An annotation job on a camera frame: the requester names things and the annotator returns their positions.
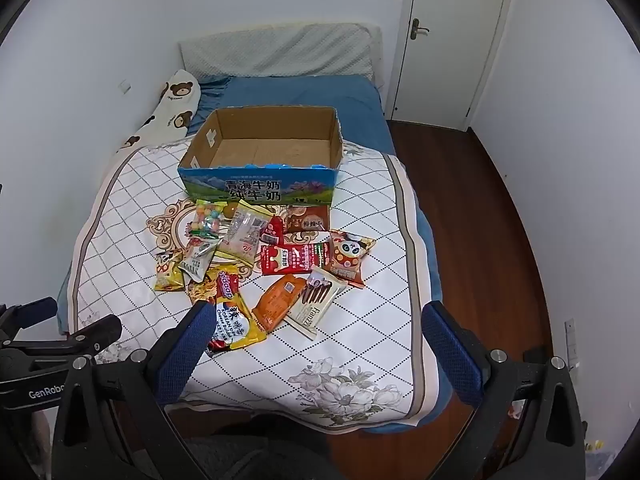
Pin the white door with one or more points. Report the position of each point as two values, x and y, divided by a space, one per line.
450 60

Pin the white wall outlet strip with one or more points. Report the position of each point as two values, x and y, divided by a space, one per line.
571 332

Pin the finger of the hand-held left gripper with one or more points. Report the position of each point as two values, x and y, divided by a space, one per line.
95 334
30 312

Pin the colourful candy ball bag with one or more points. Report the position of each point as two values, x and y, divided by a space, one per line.
205 220

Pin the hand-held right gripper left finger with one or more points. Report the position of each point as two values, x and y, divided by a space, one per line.
186 355

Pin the small red snack packet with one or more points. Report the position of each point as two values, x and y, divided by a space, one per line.
272 230

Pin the white chocolate stick packet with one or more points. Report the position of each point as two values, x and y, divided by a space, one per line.
320 297

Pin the clear beige snack packet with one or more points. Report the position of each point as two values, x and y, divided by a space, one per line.
245 235

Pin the cardboard box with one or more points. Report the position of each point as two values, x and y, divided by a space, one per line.
260 190

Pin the yellow panda snack packet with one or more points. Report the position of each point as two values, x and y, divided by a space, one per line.
167 275

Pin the red packet with yellow circles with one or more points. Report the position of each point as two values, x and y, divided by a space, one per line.
277 260

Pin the brown snack packet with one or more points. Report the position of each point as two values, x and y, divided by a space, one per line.
307 220

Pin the blue bedsheet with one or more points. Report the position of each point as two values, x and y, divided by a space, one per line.
300 92

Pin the orange panda snack packet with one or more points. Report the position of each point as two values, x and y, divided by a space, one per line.
350 257

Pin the white headboard cushion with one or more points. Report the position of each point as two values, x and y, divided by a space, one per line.
280 50

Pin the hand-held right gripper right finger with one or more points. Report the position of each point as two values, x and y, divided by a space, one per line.
452 355

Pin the yellow instant noodle packet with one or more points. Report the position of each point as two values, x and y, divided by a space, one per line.
235 310

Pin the white bear print pillow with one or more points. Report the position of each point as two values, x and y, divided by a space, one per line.
175 105

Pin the white cookie packet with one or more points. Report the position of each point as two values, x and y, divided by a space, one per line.
200 260

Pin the red and green snack packet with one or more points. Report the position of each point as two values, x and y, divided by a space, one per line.
314 256

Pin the white wall outlet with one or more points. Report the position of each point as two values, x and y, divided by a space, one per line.
124 86

